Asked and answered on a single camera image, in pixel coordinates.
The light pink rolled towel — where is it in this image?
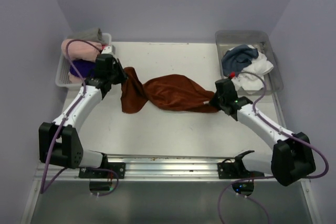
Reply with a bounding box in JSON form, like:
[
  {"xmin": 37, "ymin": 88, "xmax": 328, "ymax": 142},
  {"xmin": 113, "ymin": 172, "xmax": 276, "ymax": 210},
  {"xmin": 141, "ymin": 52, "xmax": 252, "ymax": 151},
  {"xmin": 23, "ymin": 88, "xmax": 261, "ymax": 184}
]
[{"xmin": 67, "ymin": 41, "xmax": 102, "ymax": 62}]

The purple cable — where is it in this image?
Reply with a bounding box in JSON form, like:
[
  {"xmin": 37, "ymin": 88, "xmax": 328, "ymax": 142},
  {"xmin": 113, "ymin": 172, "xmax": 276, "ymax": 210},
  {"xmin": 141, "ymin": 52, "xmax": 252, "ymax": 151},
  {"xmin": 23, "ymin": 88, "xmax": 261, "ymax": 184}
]
[
  {"xmin": 217, "ymin": 71, "xmax": 329, "ymax": 224},
  {"xmin": 40, "ymin": 39, "xmax": 119, "ymax": 196}
]

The brown rust towel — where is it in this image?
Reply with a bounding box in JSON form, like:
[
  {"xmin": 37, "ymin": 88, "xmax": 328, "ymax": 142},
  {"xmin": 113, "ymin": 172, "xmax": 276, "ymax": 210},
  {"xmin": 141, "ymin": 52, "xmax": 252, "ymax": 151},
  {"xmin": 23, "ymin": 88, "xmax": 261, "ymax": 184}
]
[{"xmin": 121, "ymin": 67, "xmax": 219, "ymax": 114}]

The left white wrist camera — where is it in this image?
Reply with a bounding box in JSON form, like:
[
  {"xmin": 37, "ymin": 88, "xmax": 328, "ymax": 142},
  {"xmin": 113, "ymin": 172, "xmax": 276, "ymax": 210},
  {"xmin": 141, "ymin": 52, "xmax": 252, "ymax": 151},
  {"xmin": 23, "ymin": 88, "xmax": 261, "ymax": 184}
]
[{"xmin": 101, "ymin": 45, "xmax": 115, "ymax": 56}]

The purple rolled towel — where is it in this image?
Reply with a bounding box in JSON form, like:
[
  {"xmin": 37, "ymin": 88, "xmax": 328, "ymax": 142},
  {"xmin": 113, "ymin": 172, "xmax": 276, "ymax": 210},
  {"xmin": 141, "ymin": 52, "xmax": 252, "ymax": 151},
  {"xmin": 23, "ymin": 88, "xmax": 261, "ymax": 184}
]
[{"xmin": 69, "ymin": 60, "xmax": 96, "ymax": 78}]

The aluminium mounting rail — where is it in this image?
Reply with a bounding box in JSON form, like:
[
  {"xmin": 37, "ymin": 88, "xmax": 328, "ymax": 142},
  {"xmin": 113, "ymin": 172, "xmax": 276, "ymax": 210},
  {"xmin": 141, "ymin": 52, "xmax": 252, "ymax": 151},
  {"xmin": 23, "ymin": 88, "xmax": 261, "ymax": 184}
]
[{"xmin": 36, "ymin": 155, "xmax": 308, "ymax": 182}]

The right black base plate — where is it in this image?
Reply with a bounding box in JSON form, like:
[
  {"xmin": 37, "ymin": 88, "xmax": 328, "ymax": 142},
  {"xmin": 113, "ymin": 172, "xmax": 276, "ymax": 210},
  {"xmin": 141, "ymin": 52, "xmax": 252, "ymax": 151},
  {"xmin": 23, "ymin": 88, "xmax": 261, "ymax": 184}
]
[{"xmin": 217, "ymin": 151, "xmax": 265, "ymax": 179}]

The clear plastic bin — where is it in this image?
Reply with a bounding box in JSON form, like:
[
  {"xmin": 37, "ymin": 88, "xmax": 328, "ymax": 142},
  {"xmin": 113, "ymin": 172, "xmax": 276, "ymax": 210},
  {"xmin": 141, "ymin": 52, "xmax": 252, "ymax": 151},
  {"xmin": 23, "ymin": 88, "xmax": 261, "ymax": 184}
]
[{"xmin": 215, "ymin": 30, "xmax": 284, "ymax": 95}]

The blue grey towel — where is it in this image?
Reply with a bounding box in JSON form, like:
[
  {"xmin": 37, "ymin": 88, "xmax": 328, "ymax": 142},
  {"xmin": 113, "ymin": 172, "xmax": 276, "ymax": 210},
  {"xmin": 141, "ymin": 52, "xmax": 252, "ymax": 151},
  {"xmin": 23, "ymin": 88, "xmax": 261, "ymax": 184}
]
[{"xmin": 221, "ymin": 45, "xmax": 259, "ymax": 77}]

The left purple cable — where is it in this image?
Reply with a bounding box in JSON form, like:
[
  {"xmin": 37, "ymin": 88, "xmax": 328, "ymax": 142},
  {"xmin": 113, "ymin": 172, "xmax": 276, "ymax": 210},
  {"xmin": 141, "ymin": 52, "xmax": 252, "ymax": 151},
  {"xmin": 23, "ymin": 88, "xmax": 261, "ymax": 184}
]
[{"xmin": 40, "ymin": 39, "xmax": 119, "ymax": 196}]

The white plastic basket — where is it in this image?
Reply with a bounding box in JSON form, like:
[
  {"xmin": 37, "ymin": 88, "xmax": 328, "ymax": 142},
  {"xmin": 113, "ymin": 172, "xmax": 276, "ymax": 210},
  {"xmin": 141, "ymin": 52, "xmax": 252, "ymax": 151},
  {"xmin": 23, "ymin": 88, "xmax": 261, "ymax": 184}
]
[{"xmin": 55, "ymin": 33, "xmax": 116, "ymax": 90}]

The pale pink lower towel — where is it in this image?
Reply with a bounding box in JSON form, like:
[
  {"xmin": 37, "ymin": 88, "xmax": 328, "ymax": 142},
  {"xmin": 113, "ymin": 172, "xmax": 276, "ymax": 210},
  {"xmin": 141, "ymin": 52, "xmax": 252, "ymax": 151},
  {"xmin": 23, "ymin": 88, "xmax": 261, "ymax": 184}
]
[{"xmin": 68, "ymin": 73, "xmax": 84, "ymax": 84}]

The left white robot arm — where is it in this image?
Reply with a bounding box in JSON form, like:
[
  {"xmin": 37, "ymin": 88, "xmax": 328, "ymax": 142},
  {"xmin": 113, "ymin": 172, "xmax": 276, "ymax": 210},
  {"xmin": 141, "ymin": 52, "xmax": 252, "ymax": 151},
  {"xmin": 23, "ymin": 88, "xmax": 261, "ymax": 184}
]
[{"xmin": 38, "ymin": 53, "xmax": 128, "ymax": 178}]

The white crumpled towel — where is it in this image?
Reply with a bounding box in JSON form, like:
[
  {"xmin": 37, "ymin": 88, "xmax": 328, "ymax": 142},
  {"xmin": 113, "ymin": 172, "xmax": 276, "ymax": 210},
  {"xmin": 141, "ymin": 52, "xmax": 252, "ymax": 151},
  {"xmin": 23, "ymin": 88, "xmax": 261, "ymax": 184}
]
[{"xmin": 233, "ymin": 48, "xmax": 274, "ymax": 93}]

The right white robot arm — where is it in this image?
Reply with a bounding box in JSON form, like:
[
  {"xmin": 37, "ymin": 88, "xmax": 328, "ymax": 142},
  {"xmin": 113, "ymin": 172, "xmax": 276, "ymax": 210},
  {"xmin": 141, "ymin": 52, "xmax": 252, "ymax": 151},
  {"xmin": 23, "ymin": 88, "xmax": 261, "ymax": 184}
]
[{"xmin": 210, "ymin": 79, "xmax": 316, "ymax": 186}]

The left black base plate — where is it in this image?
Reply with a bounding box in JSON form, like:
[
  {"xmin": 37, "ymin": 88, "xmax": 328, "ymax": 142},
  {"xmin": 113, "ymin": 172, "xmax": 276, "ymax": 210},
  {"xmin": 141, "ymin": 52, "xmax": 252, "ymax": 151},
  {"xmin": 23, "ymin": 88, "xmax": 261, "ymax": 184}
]
[{"xmin": 78, "ymin": 162, "xmax": 126, "ymax": 179}]

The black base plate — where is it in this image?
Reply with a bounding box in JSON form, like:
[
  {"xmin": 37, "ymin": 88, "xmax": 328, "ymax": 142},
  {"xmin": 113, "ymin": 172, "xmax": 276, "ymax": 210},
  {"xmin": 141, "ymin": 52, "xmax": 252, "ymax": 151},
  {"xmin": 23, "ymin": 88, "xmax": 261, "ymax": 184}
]
[
  {"xmin": 217, "ymin": 151, "xmax": 265, "ymax": 179},
  {"xmin": 78, "ymin": 162, "xmax": 126, "ymax": 179}
]

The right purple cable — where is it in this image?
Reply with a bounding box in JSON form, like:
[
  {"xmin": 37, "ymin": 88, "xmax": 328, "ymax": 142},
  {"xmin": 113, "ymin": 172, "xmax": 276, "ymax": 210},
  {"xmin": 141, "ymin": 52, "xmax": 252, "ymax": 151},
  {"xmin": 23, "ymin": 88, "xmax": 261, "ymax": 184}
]
[{"xmin": 217, "ymin": 71, "xmax": 329, "ymax": 224}]

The grey rolled towel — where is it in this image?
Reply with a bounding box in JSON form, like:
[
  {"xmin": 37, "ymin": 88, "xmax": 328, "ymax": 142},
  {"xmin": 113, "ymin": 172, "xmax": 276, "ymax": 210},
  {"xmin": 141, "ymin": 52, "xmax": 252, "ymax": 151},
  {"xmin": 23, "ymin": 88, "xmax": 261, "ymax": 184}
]
[{"xmin": 67, "ymin": 27, "xmax": 108, "ymax": 45}]

